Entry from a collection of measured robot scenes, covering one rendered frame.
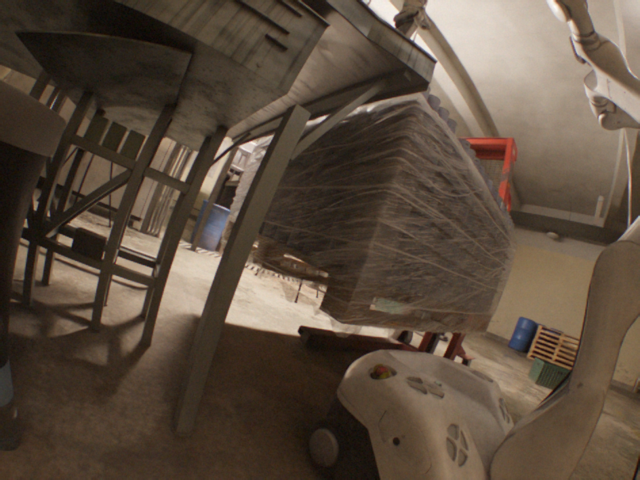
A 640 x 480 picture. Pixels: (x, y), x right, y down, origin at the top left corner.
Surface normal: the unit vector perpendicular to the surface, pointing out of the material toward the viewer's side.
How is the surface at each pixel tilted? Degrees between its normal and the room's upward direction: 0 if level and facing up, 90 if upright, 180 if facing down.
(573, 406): 88
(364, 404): 90
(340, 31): 180
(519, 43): 180
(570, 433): 90
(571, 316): 90
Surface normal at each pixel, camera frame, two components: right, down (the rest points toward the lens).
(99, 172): 0.57, 0.19
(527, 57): -0.37, 0.93
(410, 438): -0.77, -0.34
